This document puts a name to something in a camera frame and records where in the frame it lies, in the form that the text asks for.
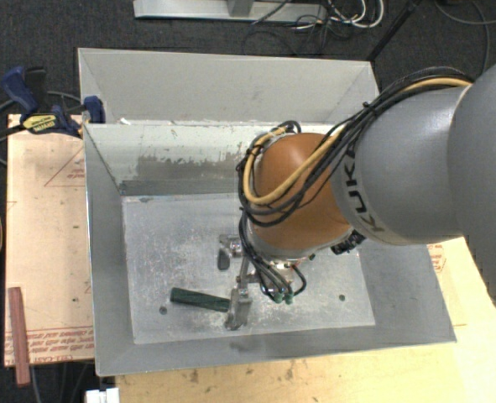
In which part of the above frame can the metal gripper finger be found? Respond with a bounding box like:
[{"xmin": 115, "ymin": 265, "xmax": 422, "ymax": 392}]
[
  {"xmin": 216, "ymin": 233, "xmax": 245, "ymax": 272},
  {"xmin": 224, "ymin": 287, "xmax": 253, "ymax": 332}
]

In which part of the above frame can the dark green flat block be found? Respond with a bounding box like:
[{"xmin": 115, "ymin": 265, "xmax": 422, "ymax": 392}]
[{"xmin": 170, "ymin": 286, "xmax": 232, "ymax": 313}]

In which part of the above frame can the red-brown flat block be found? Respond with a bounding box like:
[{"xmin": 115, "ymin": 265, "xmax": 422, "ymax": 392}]
[{"xmin": 7, "ymin": 286, "xmax": 32, "ymax": 389}]

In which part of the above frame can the brown cardboard board red print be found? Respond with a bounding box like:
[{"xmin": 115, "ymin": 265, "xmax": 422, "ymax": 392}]
[{"xmin": 3, "ymin": 113, "xmax": 447, "ymax": 369}]

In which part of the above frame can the grey metal bin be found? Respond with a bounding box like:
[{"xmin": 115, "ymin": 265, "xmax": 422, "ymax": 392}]
[{"xmin": 77, "ymin": 47, "xmax": 457, "ymax": 378}]

